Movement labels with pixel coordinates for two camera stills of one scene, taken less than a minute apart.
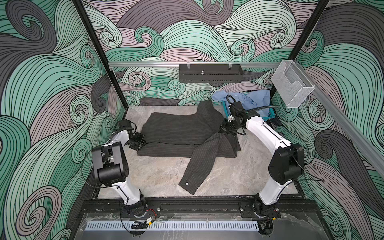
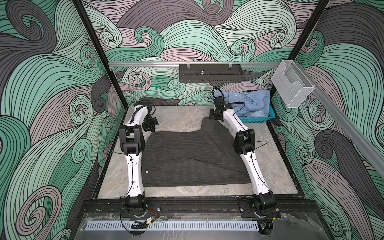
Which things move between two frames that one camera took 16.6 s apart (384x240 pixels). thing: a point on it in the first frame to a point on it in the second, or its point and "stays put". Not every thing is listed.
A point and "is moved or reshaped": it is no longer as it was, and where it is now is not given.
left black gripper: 140,144 to 152,127
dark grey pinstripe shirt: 195,134 is moved or reshaped
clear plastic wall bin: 292,83 stays put
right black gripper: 223,127 to 211,115
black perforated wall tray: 211,73 stays put
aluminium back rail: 192,64 stays put
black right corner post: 305,37 stays put
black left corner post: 79,6 stays put
